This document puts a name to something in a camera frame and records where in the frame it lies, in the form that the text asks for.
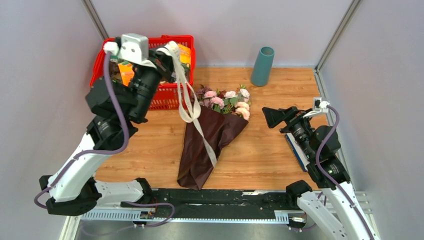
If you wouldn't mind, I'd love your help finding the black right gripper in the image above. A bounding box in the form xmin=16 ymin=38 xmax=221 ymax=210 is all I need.
xmin=260 ymin=105 xmax=315 ymax=160

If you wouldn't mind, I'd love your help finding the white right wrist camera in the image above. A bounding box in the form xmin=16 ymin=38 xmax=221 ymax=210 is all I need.
xmin=303 ymin=96 xmax=331 ymax=118

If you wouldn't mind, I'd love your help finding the pink flower bouquet brown wrap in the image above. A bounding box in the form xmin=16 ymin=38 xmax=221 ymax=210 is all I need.
xmin=177 ymin=85 xmax=251 ymax=191

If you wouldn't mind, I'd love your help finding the white printed ribbon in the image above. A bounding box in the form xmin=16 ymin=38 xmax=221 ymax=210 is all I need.
xmin=157 ymin=41 xmax=217 ymax=167

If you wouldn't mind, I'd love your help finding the orange juice carton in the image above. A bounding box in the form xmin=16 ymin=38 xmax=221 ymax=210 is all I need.
xmin=118 ymin=59 xmax=135 ymax=86

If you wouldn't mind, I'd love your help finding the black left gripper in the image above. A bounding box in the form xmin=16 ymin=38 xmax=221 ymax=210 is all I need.
xmin=127 ymin=42 xmax=179 ymax=122

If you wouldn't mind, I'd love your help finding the orange green box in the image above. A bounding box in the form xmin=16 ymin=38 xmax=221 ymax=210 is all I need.
xmin=177 ymin=43 xmax=192 ymax=73

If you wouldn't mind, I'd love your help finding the blue razor blister package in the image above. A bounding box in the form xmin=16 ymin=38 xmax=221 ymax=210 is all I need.
xmin=284 ymin=133 xmax=309 ymax=172

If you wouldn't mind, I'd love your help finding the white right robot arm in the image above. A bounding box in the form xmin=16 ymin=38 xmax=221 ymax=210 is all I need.
xmin=262 ymin=105 xmax=379 ymax=240

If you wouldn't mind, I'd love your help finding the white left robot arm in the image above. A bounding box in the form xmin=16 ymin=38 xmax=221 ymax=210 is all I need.
xmin=34 ymin=47 xmax=179 ymax=216

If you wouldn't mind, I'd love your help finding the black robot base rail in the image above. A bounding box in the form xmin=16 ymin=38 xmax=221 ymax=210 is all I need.
xmin=79 ymin=187 xmax=369 ymax=224

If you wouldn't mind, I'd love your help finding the teal ceramic vase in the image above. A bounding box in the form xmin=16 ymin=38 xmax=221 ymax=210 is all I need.
xmin=250 ymin=46 xmax=275 ymax=87

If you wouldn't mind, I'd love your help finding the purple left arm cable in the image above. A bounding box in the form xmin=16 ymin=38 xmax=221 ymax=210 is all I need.
xmin=34 ymin=51 xmax=175 ymax=229

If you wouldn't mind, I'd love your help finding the red plastic shopping basket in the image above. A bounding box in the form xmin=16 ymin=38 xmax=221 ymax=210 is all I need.
xmin=89 ymin=35 xmax=196 ymax=110

